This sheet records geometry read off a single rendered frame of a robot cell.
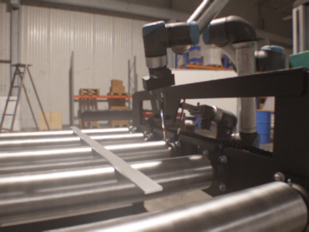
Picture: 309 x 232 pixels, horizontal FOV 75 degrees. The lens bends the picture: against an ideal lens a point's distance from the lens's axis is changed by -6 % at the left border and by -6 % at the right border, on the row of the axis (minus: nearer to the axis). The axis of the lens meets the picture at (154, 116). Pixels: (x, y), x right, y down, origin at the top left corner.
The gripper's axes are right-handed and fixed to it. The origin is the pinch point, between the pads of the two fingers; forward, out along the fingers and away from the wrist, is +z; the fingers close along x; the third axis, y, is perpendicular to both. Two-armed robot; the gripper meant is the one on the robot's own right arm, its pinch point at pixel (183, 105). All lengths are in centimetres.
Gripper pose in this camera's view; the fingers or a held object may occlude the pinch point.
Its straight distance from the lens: 109.8
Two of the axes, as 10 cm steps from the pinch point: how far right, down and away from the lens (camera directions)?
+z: -8.9, -2.4, -3.8
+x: 4.0, -0.5, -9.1
